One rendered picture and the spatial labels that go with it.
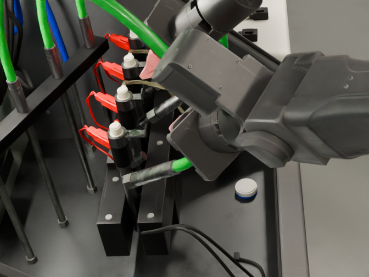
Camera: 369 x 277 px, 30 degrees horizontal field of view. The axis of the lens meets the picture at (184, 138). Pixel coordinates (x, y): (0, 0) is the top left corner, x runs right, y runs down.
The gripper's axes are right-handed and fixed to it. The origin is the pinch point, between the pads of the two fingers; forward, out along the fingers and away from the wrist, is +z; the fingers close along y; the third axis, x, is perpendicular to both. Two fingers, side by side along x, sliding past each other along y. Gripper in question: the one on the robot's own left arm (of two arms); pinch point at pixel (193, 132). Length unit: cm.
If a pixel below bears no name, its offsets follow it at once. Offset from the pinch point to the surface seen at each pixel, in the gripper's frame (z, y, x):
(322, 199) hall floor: 131, -59, 71
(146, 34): -7.8, -0.9, -11.8
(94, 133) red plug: 25.3, 3.2, -5.7
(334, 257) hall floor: 115, -42, 80
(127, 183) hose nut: 11.8, 7.4, 0.7
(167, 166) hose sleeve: 4.8, 3.8, 1.5
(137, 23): -7.7, -1.0, -13.3
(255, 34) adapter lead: 44, -36, 4
